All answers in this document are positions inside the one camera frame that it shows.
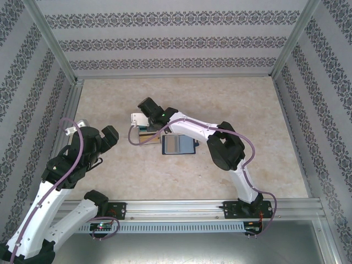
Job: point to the teal cards stack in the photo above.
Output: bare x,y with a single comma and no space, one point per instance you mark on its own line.
143,128

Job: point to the clear plastic card box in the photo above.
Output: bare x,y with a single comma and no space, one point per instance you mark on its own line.
149,138

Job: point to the beige cards stack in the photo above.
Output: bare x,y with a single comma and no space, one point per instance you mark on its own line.
149,138

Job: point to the blue card holder wallet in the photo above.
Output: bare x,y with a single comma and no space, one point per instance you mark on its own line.
178,145

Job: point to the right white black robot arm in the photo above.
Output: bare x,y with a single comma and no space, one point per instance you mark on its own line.
225,148

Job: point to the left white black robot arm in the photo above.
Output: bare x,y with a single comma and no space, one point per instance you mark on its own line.
49,203

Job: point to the small controller board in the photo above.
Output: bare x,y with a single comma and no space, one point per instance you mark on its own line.
253,230
102,226

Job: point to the grey metal sheet panel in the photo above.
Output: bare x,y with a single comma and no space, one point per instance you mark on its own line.
176,250

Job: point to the aluminium frame crossbar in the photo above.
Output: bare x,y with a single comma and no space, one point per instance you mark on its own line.
176,76

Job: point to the aluminium side rail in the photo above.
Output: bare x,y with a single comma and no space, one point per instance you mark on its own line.
72,104
291,123

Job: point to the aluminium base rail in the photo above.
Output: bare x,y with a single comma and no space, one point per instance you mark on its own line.
170,209

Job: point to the aluminium frame post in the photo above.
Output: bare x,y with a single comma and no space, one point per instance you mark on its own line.
58,46
292,38

